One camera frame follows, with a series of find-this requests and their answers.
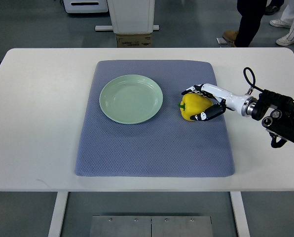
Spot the person in dark trousers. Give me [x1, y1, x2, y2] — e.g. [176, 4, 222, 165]
[222, 0, 284, 47]

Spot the right white table leg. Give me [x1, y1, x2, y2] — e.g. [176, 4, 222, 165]
[230, 192, 250, 237]

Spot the white machine with slot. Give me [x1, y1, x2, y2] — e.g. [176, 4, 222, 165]
[63, 0, 109, 14]

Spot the light green plate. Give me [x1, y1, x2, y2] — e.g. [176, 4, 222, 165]
[99, 75, 163, 124]

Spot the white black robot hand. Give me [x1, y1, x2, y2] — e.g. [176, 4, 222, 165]
[182, 83, 257, 121]

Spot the white pedestal stand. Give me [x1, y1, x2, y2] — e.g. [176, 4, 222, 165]
[95, 0, 159, 35]

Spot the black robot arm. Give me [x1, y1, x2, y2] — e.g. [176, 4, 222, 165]
[243, 67, 294, 148]

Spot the left white table leg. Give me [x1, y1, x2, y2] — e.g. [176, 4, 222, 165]
[48, 191, 68, 237]

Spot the yellow bell pepper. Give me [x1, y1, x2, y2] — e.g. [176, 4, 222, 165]
[178, 93, 213, 121]

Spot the cardboard box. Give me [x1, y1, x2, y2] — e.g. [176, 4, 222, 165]
[116, 34, 152, 48]

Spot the person in white jacket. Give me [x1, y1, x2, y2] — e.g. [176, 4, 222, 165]
[269, 0, 294, 46]

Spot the white table leg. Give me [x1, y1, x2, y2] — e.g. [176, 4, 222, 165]
[230, 192, 250, 237]
[48, 191, 68, 237]

